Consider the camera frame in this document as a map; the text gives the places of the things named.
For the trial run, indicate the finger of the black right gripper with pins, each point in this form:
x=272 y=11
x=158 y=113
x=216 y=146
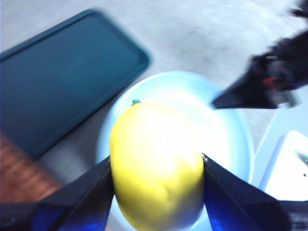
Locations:
x=245 y=93

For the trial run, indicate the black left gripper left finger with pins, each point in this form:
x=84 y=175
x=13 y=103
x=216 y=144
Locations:
x=72 y=207

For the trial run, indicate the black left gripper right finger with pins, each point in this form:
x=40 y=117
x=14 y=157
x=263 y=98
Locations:
x=240 y=207

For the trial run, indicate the light blue plate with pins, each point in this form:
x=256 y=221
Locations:
x=187 y=96

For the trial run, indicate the yellow lemon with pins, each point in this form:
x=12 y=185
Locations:
x=156 y=163

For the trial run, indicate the brown wicker basket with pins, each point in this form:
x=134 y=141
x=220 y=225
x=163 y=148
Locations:
x=21 y=173

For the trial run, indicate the white equipment box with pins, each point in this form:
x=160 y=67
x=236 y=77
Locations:
x=284 y=168

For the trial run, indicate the black tray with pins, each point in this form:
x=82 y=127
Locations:
x=65 y=81

